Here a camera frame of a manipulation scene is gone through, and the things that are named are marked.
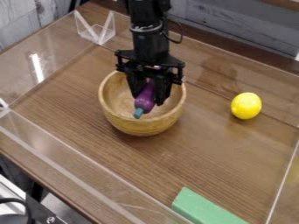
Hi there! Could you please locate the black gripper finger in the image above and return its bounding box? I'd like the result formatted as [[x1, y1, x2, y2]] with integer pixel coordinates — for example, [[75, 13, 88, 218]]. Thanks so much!
[[127, 72, 147, 97], [153, 73, 173, 106]]

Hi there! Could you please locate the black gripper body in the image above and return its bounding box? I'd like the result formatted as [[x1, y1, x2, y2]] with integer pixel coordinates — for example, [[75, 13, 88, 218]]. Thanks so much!
[[116, 24, 184, 85]]

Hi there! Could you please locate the purple toy eggplant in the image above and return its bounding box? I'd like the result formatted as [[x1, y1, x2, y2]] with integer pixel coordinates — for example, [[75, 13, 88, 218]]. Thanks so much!
[[133, 80, 155, 119]]

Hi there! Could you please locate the brown wooden bowl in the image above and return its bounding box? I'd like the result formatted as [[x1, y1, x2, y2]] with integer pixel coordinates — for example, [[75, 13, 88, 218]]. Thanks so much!
[[97, 71, 187, 137]]

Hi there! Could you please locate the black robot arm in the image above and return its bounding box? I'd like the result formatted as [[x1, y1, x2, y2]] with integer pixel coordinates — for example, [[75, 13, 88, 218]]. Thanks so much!
[[115, 0, 184, 106]]

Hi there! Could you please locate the yellow toy lemon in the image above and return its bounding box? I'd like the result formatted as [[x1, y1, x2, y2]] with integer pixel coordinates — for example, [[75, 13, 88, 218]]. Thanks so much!
[[229, 92, 263, 120]]

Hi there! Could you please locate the green foam block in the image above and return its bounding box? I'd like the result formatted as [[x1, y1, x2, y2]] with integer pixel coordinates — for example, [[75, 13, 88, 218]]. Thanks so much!
[[172, 187, 248, 224]]

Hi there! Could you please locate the black metal stand base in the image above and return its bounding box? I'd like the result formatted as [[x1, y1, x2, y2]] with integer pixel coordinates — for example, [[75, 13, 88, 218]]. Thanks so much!
[[25, 195, 68, 224]]

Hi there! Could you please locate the clear acrylic enclosure wall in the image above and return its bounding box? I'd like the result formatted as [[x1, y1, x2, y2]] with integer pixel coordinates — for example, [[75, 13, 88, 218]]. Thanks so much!
[[0, 16, 299, 224]]

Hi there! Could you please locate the black cable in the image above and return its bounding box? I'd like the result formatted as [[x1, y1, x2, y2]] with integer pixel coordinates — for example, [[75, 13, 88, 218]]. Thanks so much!
[[0, 197, 43, 224]]

